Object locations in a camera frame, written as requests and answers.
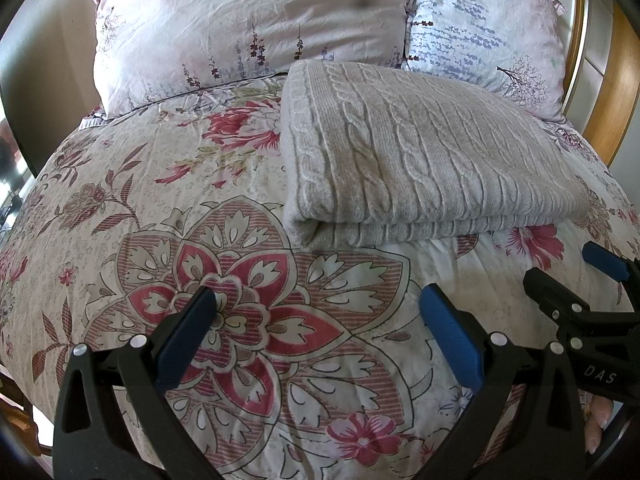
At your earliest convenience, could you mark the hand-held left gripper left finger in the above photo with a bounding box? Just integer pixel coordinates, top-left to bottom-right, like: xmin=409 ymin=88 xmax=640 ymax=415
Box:
xmin=52 ymin=286 xmax=226 ymax=480

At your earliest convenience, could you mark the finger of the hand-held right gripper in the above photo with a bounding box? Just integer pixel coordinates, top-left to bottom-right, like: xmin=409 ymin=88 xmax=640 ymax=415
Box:
xmin=522 ymin=266 xmax=596 ymax=332
xmin=581 ymin=240 xmax=640 ymax=307

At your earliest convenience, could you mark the floral duvet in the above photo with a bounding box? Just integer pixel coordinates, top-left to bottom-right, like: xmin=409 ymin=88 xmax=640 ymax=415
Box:
xmin=0 ymin=77 xmax=633 ymax=480

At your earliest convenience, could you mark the lilac pillow with blue print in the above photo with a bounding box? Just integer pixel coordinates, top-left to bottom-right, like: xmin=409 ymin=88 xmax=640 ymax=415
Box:
xmin=400 ymin=0 xmax=571 ymax=123

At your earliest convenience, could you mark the wooden furniture piece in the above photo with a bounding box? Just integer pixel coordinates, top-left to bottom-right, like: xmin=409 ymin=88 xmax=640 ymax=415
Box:
xmin=0 ymin=365 xmax=43 ymax=458

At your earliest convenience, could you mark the pink pillow with purple flowers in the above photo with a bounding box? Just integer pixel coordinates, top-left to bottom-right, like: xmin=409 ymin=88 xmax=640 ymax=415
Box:
xmin=89 ymin=0 xmax=421 ymax=121

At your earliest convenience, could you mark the wooden headboard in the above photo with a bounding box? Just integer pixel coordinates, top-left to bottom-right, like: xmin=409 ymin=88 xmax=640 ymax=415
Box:
xmin=520 ymin=0 xmax=640 ymax=161

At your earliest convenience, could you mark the grey cable knit sweater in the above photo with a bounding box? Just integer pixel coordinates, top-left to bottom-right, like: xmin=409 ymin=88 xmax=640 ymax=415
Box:
xmin=280 ymin=59 xmax=592 ymax=252

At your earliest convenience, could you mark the person's right hand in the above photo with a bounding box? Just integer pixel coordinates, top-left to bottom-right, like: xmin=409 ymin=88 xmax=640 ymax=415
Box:
xmin=582 ymin=394 xmax=620 ymax=455

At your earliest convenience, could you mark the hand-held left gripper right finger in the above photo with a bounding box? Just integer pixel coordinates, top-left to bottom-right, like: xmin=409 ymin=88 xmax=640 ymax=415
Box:
xmin=417 ymin=282 xmax=588 ymax=480

